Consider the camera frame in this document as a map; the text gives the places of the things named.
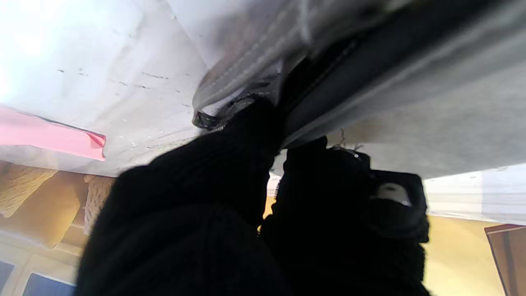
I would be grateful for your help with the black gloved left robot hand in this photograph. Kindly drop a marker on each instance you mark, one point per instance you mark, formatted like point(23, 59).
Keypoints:
point(185, 230)

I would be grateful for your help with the pink paper document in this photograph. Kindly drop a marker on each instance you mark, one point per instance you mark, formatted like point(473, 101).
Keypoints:
point(45, 135)

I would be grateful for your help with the orange knitted cushion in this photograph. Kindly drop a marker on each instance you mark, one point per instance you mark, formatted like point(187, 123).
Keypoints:
point(20, 185)

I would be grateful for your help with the grey felt zip pouch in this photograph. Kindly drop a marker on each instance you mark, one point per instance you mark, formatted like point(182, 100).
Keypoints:
point(431, 102)

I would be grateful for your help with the white framed window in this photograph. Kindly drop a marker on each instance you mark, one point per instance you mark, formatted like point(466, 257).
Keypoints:
point(45, 285)

